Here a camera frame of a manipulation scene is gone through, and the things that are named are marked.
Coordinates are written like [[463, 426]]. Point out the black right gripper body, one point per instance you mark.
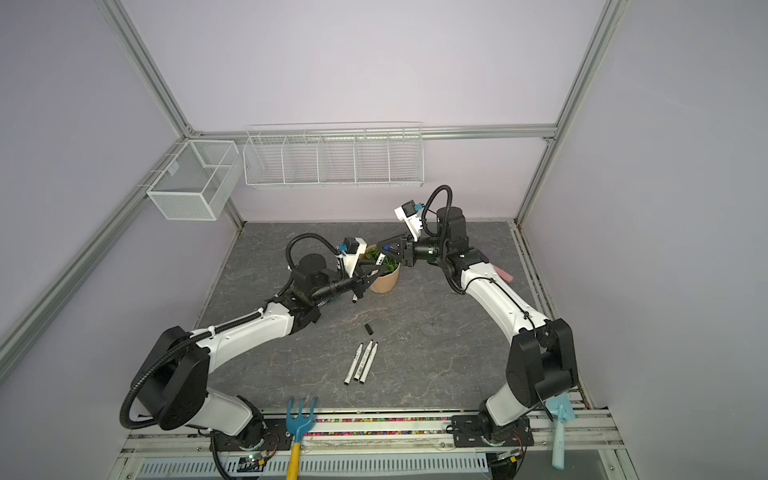
[[427, 251]]

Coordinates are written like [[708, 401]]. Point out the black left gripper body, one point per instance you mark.
[[340, 286]]

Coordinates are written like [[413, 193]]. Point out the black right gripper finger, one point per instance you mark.
[[390, 243], [393, 256]]

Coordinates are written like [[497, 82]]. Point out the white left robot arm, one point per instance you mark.
[[171, 389]]

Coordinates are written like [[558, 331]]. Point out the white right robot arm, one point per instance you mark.
[[542, 361]]

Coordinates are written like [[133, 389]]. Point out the beige pot with green plant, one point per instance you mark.
[[390, 270]]

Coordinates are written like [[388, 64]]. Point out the white mesh box basket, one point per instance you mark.
[[198, 180]]

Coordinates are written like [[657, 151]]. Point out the light blue trowel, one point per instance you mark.
[[561, 410]]

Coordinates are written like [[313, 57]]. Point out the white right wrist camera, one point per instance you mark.
[[410, 214]]

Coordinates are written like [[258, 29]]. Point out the purple trowel pink handle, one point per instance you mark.
[[503, 274]]

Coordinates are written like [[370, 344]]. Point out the white wire wall shelf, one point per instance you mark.
[[339, 154]]

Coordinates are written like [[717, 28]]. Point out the blue rake yellow handle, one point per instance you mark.
[[297, 426]]

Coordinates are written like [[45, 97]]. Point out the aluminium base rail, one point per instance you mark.
[[383, 445]]

